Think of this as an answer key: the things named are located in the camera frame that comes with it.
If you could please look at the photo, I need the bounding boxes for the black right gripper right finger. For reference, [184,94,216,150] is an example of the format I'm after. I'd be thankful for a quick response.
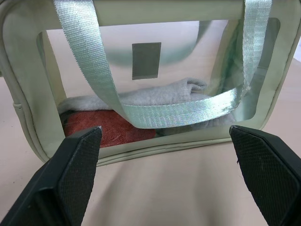
[229,125,301,226]

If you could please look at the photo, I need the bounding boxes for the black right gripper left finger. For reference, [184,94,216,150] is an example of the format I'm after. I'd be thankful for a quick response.
[0,126,103,226]

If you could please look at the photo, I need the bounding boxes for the pale green clear-window bag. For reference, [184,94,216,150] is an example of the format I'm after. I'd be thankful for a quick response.
[0,0,301,168]

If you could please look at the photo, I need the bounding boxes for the red folded towel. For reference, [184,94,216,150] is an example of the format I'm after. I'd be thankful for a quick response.
[59,109,156,145]

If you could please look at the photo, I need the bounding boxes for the grey folded towel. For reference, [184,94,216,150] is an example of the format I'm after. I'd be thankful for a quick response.
[57,77,238,131]

